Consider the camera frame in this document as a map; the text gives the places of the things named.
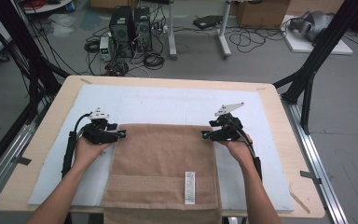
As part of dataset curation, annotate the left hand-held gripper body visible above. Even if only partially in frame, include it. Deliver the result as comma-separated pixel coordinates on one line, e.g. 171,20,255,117
81,107,119,145

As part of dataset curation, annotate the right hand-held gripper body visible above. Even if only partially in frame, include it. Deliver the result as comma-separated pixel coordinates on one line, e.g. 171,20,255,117
212,102,246,143

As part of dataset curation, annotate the tan terry towel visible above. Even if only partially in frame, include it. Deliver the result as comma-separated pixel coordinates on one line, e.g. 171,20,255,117
101,122,224,224

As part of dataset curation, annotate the person's left hand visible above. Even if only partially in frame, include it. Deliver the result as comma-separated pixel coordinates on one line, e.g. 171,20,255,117
73,137,115,171

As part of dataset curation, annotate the person's right hand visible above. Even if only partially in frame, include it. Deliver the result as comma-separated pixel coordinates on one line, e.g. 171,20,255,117
218,137,254,168

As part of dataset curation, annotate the white grid mat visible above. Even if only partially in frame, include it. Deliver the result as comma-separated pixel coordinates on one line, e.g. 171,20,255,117
27,83,296,214

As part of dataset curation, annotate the grey bench power supply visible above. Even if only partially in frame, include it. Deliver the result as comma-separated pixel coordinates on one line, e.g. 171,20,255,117
99,35,113,62

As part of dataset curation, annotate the grey tape piece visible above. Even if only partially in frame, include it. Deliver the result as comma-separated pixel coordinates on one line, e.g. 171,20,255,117
11,156,33,166
299,170,323,186

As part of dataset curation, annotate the large black computer tower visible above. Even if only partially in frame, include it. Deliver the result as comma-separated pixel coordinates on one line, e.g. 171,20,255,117
108,5,135,59

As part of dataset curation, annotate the flat black device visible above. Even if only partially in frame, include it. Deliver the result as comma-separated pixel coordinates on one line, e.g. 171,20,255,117
192,15,224,31

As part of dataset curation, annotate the tan tape strip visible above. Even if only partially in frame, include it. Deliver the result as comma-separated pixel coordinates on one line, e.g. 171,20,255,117
288,189,311,215

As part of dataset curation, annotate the small black computer tower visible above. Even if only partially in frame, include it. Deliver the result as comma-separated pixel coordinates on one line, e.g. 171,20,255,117
133,7,154,52

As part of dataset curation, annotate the white floor board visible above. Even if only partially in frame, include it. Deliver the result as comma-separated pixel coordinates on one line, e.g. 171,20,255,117
281,14,354,56

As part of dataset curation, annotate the clear plastic sheet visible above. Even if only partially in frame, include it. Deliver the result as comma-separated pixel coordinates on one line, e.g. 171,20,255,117
48,13,77,37

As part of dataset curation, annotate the large cardboard box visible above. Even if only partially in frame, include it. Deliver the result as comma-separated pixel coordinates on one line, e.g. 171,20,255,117
236,0,292,30

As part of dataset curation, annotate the low cardboard box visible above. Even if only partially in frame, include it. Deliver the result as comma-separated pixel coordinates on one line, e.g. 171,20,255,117
89,0,138,9

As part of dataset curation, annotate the grey bag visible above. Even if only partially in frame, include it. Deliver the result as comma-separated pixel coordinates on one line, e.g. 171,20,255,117
288,10,336,42

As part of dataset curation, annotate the round white table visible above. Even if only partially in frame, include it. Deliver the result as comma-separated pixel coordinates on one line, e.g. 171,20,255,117
22,0,75,15

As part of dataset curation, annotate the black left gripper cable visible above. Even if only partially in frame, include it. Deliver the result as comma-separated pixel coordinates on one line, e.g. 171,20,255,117
61,112,93,179

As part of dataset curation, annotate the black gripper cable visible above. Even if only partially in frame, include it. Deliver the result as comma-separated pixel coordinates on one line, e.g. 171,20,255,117
228,121,264,182
61,112,93,179

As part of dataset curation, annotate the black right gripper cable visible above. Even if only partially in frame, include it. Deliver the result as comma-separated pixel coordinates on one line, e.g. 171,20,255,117
228,121,264,182

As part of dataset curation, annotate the tangled cable bundle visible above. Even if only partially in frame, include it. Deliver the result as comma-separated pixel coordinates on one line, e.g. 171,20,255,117
104,60,130,77

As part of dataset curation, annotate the small coiled black cable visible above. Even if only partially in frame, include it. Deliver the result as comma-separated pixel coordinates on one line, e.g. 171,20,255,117
84,38,102,54

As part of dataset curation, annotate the aluminium rail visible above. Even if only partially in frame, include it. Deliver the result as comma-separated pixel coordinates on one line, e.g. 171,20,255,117
280,95,350,224
0,102,49,213

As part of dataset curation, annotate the looped black floor cable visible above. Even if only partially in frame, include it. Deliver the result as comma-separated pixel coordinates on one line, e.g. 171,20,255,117
227,25,289,54

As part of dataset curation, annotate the white desk frame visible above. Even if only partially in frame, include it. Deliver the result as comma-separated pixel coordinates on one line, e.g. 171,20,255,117
167,0,233,61

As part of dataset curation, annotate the black metal frame strut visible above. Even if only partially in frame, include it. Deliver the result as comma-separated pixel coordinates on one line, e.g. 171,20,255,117
0,0,71,125
272,0,358,135

